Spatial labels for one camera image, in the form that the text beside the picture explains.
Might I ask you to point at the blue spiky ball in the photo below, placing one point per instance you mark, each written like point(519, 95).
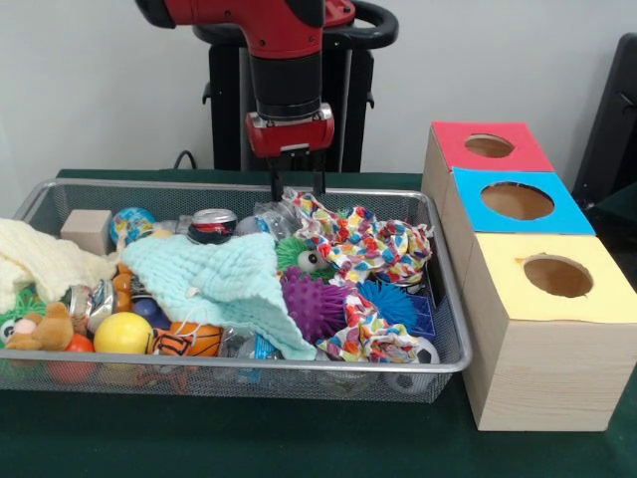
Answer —
point(388, 304)

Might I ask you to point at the purple spiky ball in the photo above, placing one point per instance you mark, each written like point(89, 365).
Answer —
point(314, 304)

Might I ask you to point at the yellow ball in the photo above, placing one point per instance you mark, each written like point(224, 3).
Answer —
point(122, 334)

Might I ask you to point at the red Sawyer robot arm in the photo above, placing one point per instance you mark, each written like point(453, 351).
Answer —
point(284, 45)

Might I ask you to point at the mint green cloth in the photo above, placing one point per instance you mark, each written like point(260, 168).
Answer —
point(229, 284)

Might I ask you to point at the shallow clear mesh bin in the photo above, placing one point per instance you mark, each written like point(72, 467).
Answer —
point(453, 339)

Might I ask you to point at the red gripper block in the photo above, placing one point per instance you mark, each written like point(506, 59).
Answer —
point(291, 134)

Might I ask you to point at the colourful patterned cloth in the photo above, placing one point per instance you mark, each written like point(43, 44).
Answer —
point(373, 244)

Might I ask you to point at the wooden cube block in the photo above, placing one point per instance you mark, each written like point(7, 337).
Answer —
point(87, 231)

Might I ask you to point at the dark green table cloth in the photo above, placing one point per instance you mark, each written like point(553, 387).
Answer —
point(249, 438)

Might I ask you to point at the small soccer ball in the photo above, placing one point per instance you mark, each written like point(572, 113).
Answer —
point(416, 366)

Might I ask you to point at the brown plush bear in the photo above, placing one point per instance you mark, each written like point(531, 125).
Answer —
point(45, 329)

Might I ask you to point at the wooden three-hole box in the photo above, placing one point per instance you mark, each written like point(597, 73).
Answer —
point(547, 368)

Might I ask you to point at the black chair back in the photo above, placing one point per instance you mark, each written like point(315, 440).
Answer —
point(612, 129)

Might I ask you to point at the blue globe ball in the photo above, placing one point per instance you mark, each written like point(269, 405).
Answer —
point(132, 227)

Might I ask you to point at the cream yellow cloth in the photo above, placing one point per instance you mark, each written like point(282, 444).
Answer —
point(45, 259)

